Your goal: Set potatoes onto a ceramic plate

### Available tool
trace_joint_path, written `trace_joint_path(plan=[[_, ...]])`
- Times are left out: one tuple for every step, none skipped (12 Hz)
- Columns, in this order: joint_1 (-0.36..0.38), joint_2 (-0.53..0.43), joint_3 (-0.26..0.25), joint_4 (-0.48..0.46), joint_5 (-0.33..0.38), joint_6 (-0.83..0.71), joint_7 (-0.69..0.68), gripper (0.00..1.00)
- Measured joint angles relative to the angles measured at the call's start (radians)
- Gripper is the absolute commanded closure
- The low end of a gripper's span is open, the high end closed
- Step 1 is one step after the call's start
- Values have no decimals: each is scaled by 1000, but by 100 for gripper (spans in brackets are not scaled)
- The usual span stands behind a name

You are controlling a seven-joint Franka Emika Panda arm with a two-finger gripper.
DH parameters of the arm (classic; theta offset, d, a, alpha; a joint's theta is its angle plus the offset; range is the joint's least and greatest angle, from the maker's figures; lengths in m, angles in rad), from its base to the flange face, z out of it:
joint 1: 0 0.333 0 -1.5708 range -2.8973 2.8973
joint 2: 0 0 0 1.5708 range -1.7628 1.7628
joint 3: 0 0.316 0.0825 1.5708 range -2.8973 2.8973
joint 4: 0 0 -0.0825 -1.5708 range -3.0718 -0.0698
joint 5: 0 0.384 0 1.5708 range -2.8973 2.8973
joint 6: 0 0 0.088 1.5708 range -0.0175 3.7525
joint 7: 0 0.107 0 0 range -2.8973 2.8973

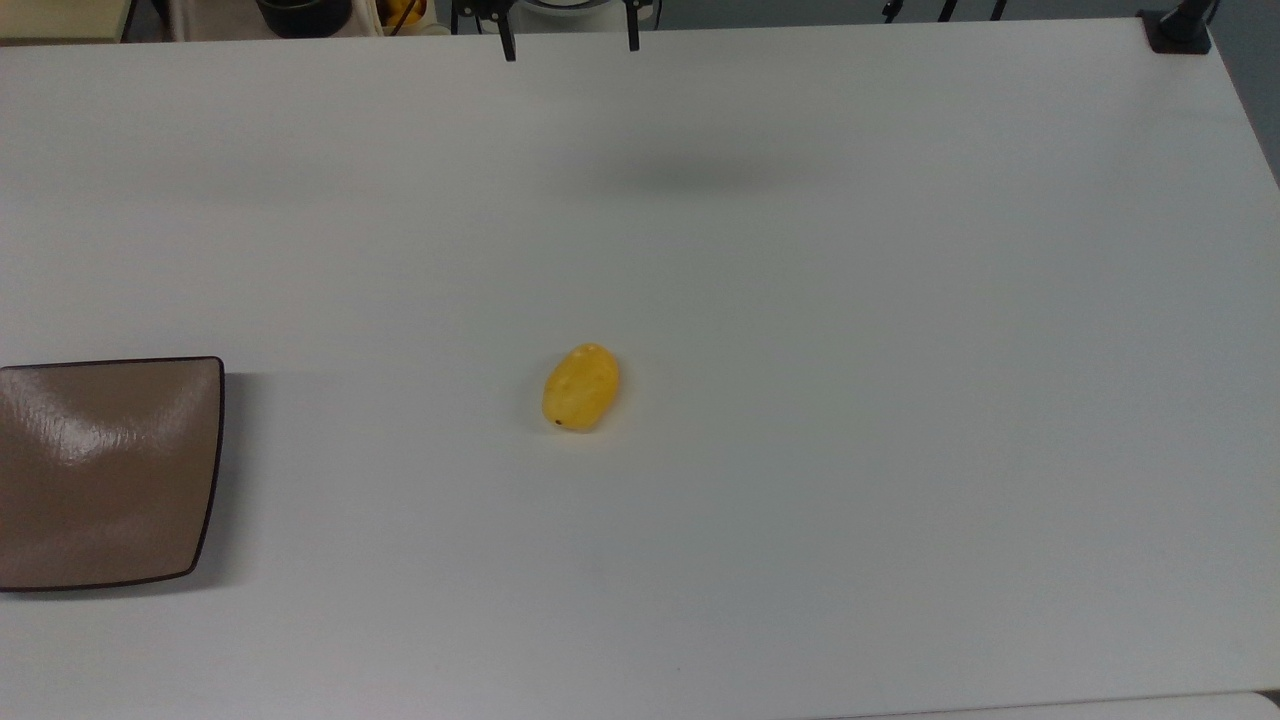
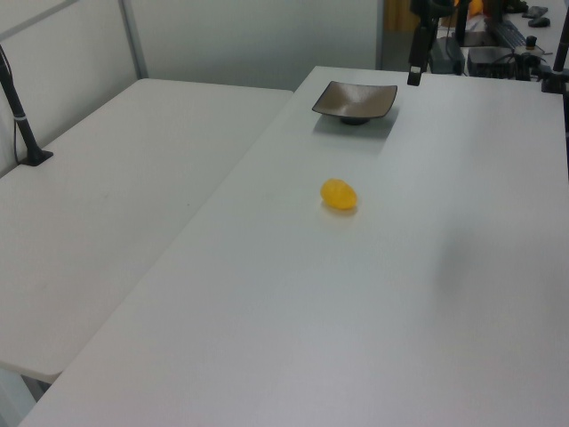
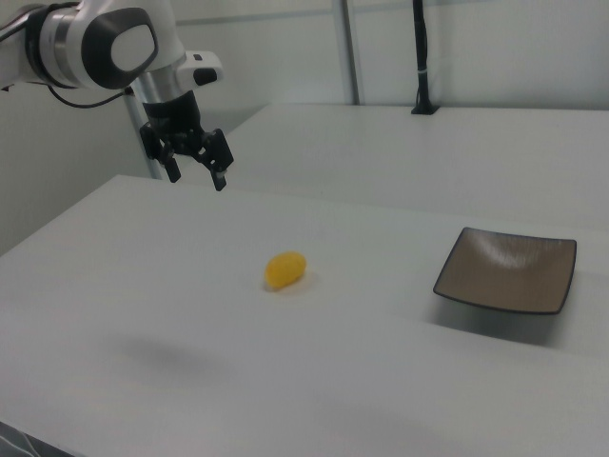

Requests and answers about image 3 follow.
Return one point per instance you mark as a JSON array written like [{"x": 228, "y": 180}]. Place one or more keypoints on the upright aluminium frame post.
[{"x": 349, "y": 52}]

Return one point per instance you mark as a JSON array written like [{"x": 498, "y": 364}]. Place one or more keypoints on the black pole with base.
[{"x": 421, "y": 57}]

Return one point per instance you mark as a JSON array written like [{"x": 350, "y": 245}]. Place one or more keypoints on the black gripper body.
[{"x": 171, "y": 114}]

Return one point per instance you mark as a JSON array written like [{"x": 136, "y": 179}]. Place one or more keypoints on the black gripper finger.
[
  {"x": 218, "y": 157},
  {"x": 171, "y": 164}
]

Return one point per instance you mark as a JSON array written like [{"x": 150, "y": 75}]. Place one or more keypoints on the yellow lemon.
[{"x": 284, "y": 271}]

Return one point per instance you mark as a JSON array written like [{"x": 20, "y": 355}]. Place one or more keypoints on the brown square ceramic plate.
[{"x": 506, "y": 271}]

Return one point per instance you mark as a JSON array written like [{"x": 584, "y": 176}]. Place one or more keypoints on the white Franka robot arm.
[{"x": 128, "y": 43}]

